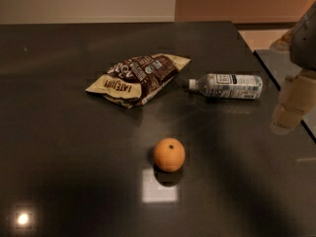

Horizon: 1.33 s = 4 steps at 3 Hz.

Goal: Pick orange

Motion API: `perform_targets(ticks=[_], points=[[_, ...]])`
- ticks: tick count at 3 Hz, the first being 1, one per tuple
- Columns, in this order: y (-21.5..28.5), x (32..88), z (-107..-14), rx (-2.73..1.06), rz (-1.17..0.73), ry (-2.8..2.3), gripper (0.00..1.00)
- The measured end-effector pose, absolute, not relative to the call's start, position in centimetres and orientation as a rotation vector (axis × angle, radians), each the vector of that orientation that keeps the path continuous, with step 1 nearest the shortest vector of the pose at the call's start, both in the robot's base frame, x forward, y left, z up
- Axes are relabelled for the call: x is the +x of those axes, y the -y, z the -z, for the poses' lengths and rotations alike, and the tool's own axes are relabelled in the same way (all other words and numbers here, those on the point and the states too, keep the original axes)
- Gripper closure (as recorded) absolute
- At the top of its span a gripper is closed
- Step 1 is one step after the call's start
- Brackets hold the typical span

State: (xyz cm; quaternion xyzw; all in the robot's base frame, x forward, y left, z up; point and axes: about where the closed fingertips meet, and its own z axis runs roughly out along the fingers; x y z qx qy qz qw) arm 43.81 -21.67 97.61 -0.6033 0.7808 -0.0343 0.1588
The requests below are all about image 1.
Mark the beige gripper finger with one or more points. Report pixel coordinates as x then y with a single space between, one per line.
297 97

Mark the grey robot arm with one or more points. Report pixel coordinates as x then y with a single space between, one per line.
302 47

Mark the orange fruit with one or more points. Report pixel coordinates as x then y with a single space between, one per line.
169 155

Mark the clear plastic water bottle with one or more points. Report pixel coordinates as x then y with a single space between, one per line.
228 86

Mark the brown chip bag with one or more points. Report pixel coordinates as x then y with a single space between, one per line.
133 82

